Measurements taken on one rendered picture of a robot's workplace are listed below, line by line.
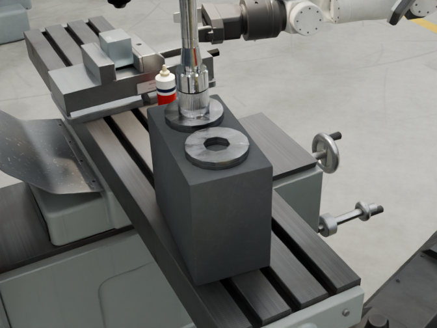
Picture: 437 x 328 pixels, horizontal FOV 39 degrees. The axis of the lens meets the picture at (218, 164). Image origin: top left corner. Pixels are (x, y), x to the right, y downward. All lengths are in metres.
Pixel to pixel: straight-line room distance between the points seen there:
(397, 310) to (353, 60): 2.56
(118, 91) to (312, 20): 0.43
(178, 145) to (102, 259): 0.54
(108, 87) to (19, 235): 0.37
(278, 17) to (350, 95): 2.15
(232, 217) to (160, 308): 0.73
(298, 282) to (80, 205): 0.53
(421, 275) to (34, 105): 2.47
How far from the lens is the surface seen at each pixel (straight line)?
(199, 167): 0.83
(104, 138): 1.27
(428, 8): 1.40
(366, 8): 1.38
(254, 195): 0.85
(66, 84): 1.35
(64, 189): 1.24
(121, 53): 1.35
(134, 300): 1.50
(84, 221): 1.31
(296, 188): 1.52
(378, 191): 2.73
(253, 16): 1.29
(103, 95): 1.34
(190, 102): 0.90
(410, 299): 1.46
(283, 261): 0.96
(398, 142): 3.06
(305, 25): 1.30
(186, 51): 0.88
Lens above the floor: 1.63
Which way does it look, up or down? 35 degrees down
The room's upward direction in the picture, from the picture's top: 2 degrees counter-clockwise
